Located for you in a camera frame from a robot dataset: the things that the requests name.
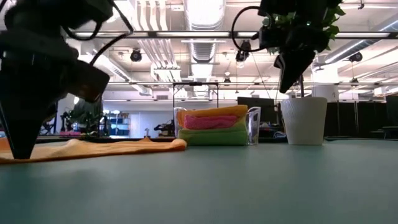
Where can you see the white plant pot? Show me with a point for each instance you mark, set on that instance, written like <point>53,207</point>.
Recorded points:
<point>304,121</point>

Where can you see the black hanging ceiling lamp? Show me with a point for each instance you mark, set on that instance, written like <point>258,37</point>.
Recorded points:
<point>355,57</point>
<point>136,56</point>
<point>242,56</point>

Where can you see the background leafy plant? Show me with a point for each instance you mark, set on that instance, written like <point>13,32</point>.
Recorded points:
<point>87,115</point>

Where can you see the background black robot arm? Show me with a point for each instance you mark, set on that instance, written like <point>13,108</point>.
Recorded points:
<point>164,127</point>

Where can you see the green leafy plant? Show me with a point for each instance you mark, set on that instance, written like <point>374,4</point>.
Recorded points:
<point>332,29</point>

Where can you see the black computer monitor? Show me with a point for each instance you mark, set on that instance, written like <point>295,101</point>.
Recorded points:
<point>255,107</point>

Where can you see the clear plastic bin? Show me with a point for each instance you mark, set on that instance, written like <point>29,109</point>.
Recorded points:
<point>253,124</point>

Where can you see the pink microfiber towel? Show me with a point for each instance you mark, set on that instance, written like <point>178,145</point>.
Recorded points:
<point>211,122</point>

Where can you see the black room partition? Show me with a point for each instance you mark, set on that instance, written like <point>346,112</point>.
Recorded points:
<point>357,118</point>

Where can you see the black overhead frame bar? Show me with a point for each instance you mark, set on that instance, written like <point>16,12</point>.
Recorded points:
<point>186,34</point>

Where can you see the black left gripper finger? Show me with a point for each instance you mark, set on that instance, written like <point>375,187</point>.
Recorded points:
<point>21,130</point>

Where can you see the blue storage shelf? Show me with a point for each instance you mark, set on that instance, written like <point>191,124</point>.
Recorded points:
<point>119,127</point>

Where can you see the silver ceiling duct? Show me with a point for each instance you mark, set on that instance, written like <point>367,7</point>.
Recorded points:
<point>203,49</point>

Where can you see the orange microfiber towel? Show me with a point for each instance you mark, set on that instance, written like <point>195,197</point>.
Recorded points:
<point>93,150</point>

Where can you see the yellow microfiber towel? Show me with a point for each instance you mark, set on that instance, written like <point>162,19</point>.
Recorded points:
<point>242,123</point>

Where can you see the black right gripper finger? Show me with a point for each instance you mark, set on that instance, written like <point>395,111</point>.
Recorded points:
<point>293,70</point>

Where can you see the orange towel with corner label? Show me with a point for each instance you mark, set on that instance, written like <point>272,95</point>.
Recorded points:
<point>211,111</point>

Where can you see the black background rig frame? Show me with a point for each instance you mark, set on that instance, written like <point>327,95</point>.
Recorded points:
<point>196,83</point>

